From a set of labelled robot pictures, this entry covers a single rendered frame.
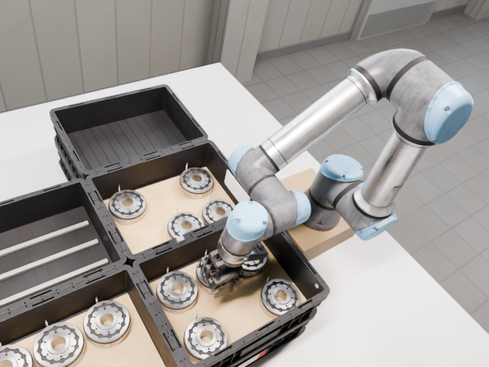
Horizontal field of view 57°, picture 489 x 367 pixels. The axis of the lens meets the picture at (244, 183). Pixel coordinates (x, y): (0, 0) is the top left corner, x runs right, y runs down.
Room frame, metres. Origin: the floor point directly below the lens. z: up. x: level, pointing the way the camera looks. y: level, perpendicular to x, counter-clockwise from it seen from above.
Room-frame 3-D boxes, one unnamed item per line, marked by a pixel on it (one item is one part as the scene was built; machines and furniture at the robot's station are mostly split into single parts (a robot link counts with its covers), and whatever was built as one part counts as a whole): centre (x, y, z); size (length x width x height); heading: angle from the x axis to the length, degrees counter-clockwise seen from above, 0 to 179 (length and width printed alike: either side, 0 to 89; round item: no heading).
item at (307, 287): (0.58, -0.03, 0.87); 0.40 x 0.30 x 0.11; 134
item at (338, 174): (0.98, -0.27, 0.96); 0.13 x 0.12 x 0.14; 43
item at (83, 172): (1.01, 0.39, 0.92); 0.40 x 0.30 x 0.02; 134
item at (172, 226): (0.74, 0.13, 0.86); 0.10 x 0.10 x 0.01
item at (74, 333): (0.35, 0.30, 0.86); 0.10 x 0.10 x 0.01
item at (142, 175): (0.80, 0.18, 0.87); 0.40 x 0.30 x 0.11; 134
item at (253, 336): (0.58, -0.03, 0.92); 0.40 x 0.30 x 0.02; 134
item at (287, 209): (0.65, -0.08, 1.14); 0.11 x 0.11 x 0.08; 43
